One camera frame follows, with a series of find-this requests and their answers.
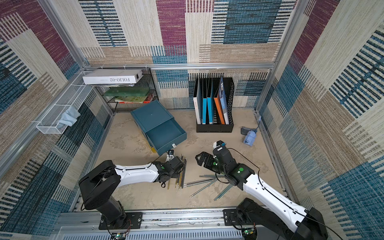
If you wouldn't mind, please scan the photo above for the teal drawer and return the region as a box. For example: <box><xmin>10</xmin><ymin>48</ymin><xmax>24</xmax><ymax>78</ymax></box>
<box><xmin>146</xmin><ymin>119</ymin><xmax>187</xmax><ymax>156</ymax></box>

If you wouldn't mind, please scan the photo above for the teal pencil diagonal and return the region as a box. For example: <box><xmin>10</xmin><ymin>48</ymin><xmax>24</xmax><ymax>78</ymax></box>
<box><xmin>190</xmin><ymin>180</ymin><xmax>217</xmax><ymax>198</ymax></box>

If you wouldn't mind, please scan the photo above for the orange folder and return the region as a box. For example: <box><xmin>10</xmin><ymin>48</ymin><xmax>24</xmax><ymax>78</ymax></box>
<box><xmin>214</xmin><ymin>96</ymin><xmax>226</xmax><ymax>125</ymax></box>

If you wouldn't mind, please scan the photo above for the black wire shelf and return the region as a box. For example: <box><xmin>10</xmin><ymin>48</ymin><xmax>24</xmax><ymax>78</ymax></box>
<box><xmin>96</xmin><ymin>68</ymin><xmax>159</xmax><ymax>114</ymax></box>

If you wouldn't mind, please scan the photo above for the dark pencil pair angled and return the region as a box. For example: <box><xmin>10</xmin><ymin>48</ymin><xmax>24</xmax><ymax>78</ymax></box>
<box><xmin>182</xmin><ymin>178</ymin><xmax>215</xmax><ymax>188</ymax></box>

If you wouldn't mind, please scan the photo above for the yellow pencil bundle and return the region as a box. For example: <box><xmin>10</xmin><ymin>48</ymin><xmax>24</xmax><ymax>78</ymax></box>
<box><xmin>166</xmin><ymin>154</ymin><xmax>183</xmax><ymax>190</ymax></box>

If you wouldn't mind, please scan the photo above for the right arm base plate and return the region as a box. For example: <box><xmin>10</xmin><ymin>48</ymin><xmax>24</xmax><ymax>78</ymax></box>
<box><xmin>223</xmin><ymin>209</ymin><xmax>254</xmax><ymax>226</ymax></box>

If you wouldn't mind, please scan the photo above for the teal drawer cabinet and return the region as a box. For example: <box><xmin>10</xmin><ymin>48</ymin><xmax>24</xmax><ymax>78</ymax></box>
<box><xmin>131</xmin><ymin>100</ymin><xmax>175</xmax><ymax>146</ymax></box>

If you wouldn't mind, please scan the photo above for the light blue cloth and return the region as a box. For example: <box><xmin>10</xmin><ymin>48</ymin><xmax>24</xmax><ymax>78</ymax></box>
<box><xmin>57</xmin><ymin>106</ymin><xmax>81</xmax><ymax>129</ymax></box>

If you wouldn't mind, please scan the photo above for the teal folder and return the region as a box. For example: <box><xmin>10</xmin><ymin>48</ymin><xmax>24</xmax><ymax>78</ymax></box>
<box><xmin>202</xmin><ymin>78</ymin><xmax>214</xmax><ymax>125</ymax></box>

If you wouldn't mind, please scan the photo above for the green book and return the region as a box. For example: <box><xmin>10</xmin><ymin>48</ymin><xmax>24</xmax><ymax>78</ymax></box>
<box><xmin>103</xmin><ymin>87</ymin><xmax>150</xmax><ymax>97</ymax></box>

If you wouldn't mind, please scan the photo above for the white wire basket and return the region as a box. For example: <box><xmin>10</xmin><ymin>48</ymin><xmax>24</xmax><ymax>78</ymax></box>
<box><xmin>36</xmin><ymin>84</ymin><xmax>93</xmax><ymax>135</ymax></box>

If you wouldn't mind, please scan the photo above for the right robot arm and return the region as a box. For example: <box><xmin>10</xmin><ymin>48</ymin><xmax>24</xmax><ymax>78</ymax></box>
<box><xmin>195</xmin><ymin>141</ymin><xmax>329</xmax><ymax>240</ymax></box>

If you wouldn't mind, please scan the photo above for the teal pencil pair right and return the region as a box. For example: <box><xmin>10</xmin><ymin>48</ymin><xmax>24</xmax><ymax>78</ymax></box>
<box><xmin>214</xmin><ymin>185</ymin><xmax>233</xmax><ymax>201</ymax></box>

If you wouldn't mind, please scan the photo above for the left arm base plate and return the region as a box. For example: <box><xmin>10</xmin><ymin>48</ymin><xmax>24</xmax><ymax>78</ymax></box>
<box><xmin>99</xmin><ymin>212</ymin><xmax>143</xmax><ymax>231</ymax></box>

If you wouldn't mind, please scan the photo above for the black mesh file organizer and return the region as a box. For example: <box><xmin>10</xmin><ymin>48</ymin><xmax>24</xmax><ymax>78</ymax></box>
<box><xmin>190</xmin><ymin>77</ymin><xmax>235</xmax><ymax>133</ymax></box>

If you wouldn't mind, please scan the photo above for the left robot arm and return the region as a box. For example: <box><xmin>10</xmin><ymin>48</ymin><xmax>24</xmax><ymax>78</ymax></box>
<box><xmin>79</xmin><ymin>150</ymin><xmax>185</xmax><ymax>230</ymax></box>

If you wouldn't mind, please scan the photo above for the white FOLIO box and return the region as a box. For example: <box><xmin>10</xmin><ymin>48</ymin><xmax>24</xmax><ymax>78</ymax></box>
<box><xmin>83</xmin><ymin>69</ymin><xmax>143</xmax><ymax>85</ymax></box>

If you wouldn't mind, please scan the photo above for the blue white stapler device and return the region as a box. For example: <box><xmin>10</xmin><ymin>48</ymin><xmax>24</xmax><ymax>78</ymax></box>
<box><xmin>241</xmin><ymin>117</ymin><xmax>262</xmax><ymax>147</ymax></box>

